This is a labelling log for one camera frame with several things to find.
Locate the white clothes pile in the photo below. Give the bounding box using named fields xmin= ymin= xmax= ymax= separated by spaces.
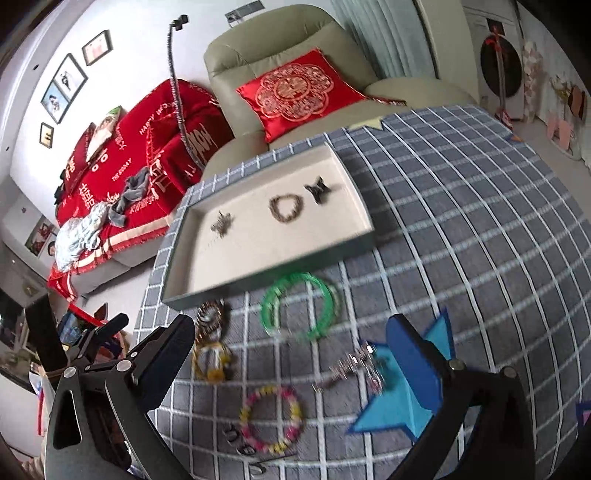
xmin=55 ymin=201 xmax=110 ymax=272

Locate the flexible gooseneck phone stand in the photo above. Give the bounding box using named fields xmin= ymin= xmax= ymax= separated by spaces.
xmin=167 ymin=14 xmax=205 ymax=171

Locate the pink decorative ornament stand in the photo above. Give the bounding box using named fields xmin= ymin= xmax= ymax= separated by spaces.
xmin=547 ymin=75 xmax=589 ymax=161

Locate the pink yellow beaded bracelet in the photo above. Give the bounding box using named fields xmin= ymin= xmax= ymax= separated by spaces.
xmin=238 ymin=384 xmax=305 ymax=455

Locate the grey garment on sofa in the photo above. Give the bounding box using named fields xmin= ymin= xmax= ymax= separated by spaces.
xmin=108 ymin=167 xmax=149 ymax=228

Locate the small silver brooch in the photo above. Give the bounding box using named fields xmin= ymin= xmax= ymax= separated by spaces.
xmin=211 ymin=211 xmax=235 ymax=238

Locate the green leather armchair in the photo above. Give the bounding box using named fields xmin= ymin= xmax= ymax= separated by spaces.
xmin=202 ymin=1 xmax=478 ymax=179

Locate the black claw hair clip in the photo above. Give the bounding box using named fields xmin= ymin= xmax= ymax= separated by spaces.
xmin=304 ymin=176 xmax=332 ymax=205

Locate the teal curtain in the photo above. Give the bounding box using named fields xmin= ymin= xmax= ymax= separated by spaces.
xmin=332 ymin=0 xmax=437 ymax=79

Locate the green translucent bangle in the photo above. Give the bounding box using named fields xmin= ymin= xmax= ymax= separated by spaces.
xmin=259 ymin=273 xmax=337 ymax=341

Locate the white sheer curtain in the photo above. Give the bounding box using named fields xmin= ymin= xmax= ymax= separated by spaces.
xmin=517 ymin=1 xmax=590 ymax=167

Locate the double black picture frame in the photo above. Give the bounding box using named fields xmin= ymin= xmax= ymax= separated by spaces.
xmin=41 ymin=53 xmax=88 ymax=124

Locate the silver rhinestone hair clip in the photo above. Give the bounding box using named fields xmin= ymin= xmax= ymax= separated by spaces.
xmin=312 ymin=341 xmax=386 ymax=395

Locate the blue paper star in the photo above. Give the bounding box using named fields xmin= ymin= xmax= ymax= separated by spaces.
xmin=348 ymin=315 xmax=443 ymax=442

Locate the brown braided rope bracelet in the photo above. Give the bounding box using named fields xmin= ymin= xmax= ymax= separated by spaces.
xmin=268 ymin=193 xmax=305 ymax=224

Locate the small black picture frame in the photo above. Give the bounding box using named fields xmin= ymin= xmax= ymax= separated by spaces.
xmin=39 ymin=122 xmax=54 ymax=149

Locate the sofa with red blanket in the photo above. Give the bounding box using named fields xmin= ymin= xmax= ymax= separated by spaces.
xmin=47 ymin=80 xmax=233 ymax=301

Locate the grey-green jewelry tray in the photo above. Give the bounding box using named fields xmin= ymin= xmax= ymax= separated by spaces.
xmin=160 ymin=142 xmax=375 ymax=311

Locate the pink paper star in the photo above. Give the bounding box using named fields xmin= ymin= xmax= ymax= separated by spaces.
xmin=576 ymin=401 xmax=591 ymax=431

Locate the wall switch panel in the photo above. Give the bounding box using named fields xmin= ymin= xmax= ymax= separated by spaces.
xmin=224 ymin=0 xmax=264 ymax=24

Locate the red embroidered cushion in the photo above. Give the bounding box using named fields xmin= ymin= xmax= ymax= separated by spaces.
xmin=236 ymin=48 xmax=366 ymax=143

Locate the lower white washing machine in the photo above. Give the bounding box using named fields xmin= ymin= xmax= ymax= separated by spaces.
xmin=462 ymin=0 xmax=524 ymax=120

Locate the yellow cord sunflower bracelet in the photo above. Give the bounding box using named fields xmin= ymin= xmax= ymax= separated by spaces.
xmin=191 ymin=340 xmax=233 ymax=384

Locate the grey checked tablecloth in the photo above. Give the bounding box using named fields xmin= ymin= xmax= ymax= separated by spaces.
xmin=150 ymin=106 xmax=590 ymax=479

